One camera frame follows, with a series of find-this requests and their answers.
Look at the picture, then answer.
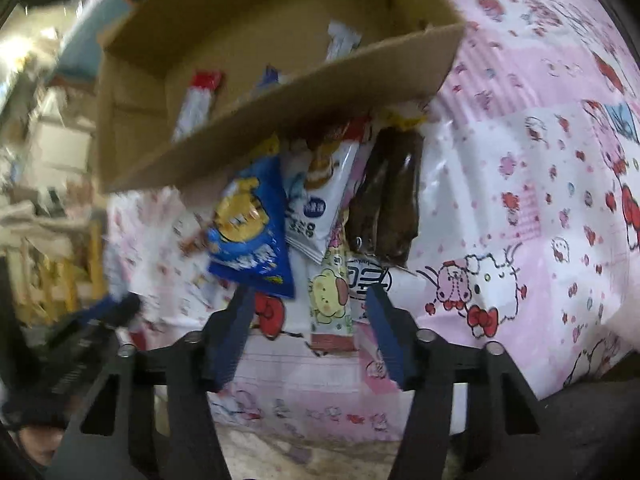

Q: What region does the white blue cookie snack bag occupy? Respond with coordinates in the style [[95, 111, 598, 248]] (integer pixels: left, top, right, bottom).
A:
[[281, 140, 360, 263]]

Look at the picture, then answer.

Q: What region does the red white snack bar wrapper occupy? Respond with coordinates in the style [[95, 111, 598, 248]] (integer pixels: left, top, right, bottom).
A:
[[171, 70, 224, 143]]

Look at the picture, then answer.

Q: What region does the dark brown snack packet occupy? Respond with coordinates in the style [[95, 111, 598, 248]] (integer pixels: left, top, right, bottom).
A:
[[345, 127, 423, 266]]

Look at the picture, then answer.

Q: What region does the teal armchair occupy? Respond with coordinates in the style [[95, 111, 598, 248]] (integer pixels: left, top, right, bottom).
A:
[[48, 0, 131, 86]]

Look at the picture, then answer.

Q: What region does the brown cardboard box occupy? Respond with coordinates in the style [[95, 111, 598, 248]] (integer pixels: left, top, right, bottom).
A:
[[96, 0, 465, 193]]

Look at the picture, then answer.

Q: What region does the white barcode snack packet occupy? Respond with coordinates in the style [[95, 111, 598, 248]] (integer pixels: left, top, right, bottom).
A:
[[326, 21, 361, 62]]

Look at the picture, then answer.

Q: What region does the pink cartoon print tablecloth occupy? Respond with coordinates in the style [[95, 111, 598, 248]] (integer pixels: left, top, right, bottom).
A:
[[110, 0, 639, 442]]

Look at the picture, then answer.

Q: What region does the yellow wooden chair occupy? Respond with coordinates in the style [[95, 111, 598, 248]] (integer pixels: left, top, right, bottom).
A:
[[14, 220, 107, 325]]

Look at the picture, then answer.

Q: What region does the blue pink candy stick pack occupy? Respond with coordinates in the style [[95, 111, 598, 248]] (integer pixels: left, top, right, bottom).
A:
[[248, 64, 281, 99]]

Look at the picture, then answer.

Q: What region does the yellow cartoon snack stick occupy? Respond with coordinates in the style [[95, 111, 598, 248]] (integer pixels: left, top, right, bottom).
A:
[[307, 220, 355, 353]]

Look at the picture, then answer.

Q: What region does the blue yellow snack bag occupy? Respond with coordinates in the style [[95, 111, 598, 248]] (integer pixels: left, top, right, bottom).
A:
[[206, 155, 295, 299]]

